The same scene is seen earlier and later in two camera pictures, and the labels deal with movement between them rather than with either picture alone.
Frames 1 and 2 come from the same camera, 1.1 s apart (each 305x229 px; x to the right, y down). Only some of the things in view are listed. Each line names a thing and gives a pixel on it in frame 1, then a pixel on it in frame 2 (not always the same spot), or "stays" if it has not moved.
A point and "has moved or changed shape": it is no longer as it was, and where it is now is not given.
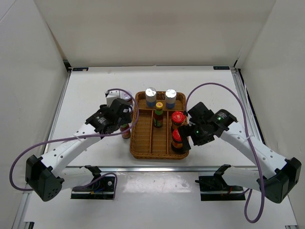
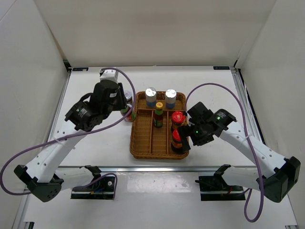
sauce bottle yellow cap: (126, 134) has moved or changed shape
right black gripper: (184, 130) stays
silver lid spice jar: (150, 97) stays
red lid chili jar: (177, 143) stays
